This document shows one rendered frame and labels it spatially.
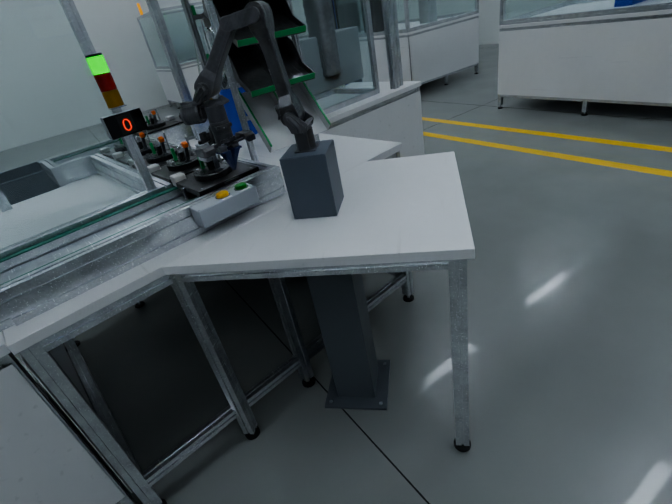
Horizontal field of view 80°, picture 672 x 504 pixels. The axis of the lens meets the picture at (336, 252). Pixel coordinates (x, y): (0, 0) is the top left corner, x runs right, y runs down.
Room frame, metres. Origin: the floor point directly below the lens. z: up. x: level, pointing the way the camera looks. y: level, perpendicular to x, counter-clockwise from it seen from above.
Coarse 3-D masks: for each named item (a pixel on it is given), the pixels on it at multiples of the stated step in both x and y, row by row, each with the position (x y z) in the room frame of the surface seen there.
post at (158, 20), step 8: (152, 0) 2.58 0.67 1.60; (152, 8) 2.57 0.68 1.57; (152, 16) 2.59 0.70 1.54; (160, 16) 2.58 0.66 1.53; (160, 24) 2.57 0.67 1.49; (160, 32) 2.56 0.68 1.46; (168, 32) 2.59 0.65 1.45; (160, 40) 2.59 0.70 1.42; (168, 40) 2.58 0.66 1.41; (168, 48) 2.57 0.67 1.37; (168, 56) 2.57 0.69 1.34; (176, 56) 2.59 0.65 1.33; (176, 64) 2.58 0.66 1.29; (176, 72) 2.57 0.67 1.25; (176, 80) 2.58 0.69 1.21; (184, 80) 2.59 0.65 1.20; (184, 88) 2.58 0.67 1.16; (184, 96) 2.57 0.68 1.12; (192, 128) 2.59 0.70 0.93; (200, 128) 2.58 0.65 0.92
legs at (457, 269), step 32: (192, 288) 1.07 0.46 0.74; (320, 288) 1.14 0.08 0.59; (352, 288) 1.11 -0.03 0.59; (192, 320) 1.05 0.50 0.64; (320, 320) 1.15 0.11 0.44; (352, 320) 1.12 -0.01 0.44; (224, 352) 1.08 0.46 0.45; (352, 352) 1.13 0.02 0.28; (224, 384) 1.05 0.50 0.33; (352, 384) 1.13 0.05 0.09; (384, 384) 1.17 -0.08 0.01
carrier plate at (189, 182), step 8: (224, 160) 1.60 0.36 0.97; (240, 168) 1.45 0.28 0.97; (248, 168) 1.43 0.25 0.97; (256, 168) 1.43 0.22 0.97; (192, 176) 1.48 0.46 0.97; (224, 176) 1.40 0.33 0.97; (232, 176) 1.38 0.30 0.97; (240, 176) 1.39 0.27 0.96; (176, 184) 1.45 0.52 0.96; (184, 184) 1.41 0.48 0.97; (192, 184) 1.39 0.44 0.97; (200, 184) 1.37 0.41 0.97; (208, 184) 1.35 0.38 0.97; (216, 184) 1.33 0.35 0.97; (192, 192) 1.34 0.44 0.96; (200, 192) 1.29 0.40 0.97; (208, 192) 1.31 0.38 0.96
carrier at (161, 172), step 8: (192, 152) 1.72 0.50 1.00; (168, 160) 1.65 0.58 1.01; (176, 160) 1.68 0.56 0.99; (184, 160) 1.65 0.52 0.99; (192, 160) 1.63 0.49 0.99; (152, 168) 1.66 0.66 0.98; (160, 168) 1.68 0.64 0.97; (168, 168) 1.62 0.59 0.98; (176, 168) 1.59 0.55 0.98; (184, 168) 1.59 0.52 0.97; (192, 168) 1.59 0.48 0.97; (160, 176) 1.57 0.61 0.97; (168, 176) 1.55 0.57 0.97
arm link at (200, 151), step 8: (224, 120) 1.26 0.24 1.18; (216, 128) 1.25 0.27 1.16; (224, 128) 1.25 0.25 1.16; (216, 136) 1.26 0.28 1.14; (224, 136) 1.25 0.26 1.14; (232, 136) 1.27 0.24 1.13; (240, 136) 1.31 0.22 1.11; (248, 136) 1.30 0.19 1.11; (208, 144) 1.25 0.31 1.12; (216, 144) 1.25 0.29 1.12; (200, 152) 1.21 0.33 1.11; (208, 152) 1.21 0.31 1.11
